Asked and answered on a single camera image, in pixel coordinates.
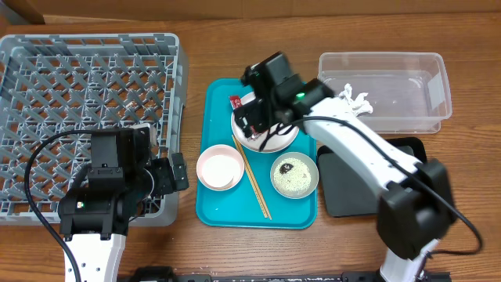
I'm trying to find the pink plastic bowl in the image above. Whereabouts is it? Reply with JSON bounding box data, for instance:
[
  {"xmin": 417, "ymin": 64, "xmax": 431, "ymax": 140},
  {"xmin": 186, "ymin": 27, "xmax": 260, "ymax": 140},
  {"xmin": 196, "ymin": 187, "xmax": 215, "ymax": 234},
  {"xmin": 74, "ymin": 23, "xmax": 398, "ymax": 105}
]
[{"xmin": 196, "ymin": 144, "xmax": 244, "ymax": 191}]

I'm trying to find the red foil sauce packet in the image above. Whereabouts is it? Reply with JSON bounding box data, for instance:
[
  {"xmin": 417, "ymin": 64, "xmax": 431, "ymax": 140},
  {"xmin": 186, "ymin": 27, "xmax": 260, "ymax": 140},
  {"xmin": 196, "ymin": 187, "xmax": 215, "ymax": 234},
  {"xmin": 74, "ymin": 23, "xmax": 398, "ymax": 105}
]
[{"xmin": 229, "ymin": 96, "xmax": 243, "ymax": 110}]

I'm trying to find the dark food scrap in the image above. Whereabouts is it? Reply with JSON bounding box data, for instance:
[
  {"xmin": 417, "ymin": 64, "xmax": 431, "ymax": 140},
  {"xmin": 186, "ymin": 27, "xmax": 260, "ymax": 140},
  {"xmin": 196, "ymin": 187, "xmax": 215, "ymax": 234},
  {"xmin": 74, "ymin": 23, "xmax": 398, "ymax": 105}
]
[{"xmin": 279, "ymin": 163, "xmax": 294, "ymax": 175}]

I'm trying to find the grey bowl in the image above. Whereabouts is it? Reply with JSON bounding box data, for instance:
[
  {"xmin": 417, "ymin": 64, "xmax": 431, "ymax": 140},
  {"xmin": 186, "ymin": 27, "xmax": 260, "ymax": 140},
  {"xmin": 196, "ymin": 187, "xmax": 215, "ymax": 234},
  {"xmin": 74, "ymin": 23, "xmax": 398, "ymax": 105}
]
[{"xmin": 270, "ymin": 152, "xmax": 319, "ymax": 200}]

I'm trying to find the white paper cup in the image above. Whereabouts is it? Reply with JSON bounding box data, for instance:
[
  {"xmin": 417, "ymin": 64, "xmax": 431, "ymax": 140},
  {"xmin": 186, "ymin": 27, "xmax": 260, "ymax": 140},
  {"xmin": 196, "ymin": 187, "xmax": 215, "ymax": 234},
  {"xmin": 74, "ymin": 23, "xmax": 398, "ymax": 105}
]
[{"xmin": 201, "ymin": 154, "xmax": 241, "ymax": 190}]

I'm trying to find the white tissue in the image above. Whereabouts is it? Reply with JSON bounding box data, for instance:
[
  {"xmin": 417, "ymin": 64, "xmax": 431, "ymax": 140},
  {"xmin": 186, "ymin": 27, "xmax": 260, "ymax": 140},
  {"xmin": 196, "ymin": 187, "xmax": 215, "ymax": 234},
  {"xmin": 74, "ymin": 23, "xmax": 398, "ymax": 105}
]
[{"xmin": 338, "ymin": 83, "xmax": 373, "ymax": 116}]

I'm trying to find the white rice pile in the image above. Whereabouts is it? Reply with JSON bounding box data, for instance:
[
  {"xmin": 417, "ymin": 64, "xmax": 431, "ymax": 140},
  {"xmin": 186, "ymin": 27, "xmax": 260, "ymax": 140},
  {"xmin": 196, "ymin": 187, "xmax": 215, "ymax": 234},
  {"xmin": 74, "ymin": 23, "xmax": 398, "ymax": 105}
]
[{"xmin": 273, "ymin": 157, "xmax": 312, "ymax": 197}]

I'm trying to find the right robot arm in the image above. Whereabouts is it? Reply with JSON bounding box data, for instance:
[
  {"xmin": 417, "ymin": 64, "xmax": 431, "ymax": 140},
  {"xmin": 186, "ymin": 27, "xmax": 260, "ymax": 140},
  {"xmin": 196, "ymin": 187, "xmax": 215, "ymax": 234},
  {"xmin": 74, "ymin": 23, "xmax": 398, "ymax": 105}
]
[{"xmin": 234, "ymin": 74, "xmax": 459, "ymax": 281}]

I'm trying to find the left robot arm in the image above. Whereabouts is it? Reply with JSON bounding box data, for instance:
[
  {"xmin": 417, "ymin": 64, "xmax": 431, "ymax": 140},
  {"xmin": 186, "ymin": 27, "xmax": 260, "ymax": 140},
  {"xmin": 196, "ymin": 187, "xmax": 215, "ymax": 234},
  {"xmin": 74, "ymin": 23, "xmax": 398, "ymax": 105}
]
[{"xmin": 58, "ymin": 153, "xmax": 189, "ymax": 281}]

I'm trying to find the grey dishwasher rack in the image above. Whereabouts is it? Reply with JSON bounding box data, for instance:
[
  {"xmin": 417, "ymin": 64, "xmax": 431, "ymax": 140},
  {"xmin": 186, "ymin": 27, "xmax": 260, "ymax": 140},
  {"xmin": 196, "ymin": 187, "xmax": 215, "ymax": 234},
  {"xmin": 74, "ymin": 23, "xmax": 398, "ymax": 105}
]
[{"xmin": 1, "ymin": 33, "xmax": 189, "ymax": 226}]

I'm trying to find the pink round plate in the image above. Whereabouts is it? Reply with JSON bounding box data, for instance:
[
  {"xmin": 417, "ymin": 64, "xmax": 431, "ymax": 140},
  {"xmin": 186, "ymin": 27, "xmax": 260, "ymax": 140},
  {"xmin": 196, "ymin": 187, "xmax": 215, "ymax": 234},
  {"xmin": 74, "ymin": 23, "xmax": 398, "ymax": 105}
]
[{"xmin": 230, "ymin": 92, "xmax": 299, "ymax": 153}]

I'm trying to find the teal plastic tray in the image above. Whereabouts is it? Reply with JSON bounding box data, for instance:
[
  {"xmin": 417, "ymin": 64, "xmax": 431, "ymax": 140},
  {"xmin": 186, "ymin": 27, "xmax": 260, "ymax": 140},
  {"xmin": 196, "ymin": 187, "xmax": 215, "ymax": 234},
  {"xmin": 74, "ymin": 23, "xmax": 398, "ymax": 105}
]
[{"xmin": 196, "ymin": 78, "xmax": 317, "ymax": 230}]

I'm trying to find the black plastic tray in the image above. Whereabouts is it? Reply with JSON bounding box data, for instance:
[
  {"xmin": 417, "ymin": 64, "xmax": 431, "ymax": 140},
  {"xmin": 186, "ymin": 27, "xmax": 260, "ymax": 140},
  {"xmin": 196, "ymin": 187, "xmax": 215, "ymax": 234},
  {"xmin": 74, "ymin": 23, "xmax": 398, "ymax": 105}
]
[{"xmin": 315, "ymin": 136, "xmax": 428, "ymax": 219}]

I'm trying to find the clear plastic bin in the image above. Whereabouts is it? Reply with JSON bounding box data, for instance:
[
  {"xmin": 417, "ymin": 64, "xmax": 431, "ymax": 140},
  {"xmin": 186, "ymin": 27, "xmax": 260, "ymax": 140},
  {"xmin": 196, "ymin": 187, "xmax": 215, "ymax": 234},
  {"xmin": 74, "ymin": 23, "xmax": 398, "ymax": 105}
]
[{"xmin": 318, "ymin": 52, "xmax": 452, "ymax": 134}]

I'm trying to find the black rail at table edge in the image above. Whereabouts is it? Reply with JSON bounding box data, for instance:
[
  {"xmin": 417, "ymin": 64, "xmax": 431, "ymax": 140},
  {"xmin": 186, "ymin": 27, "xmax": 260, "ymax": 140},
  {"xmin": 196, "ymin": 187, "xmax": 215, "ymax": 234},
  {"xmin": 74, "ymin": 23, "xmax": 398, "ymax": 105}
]
[{"xmin": 117, "ymin": 266, "xmax": 451, "ymax": 282}]

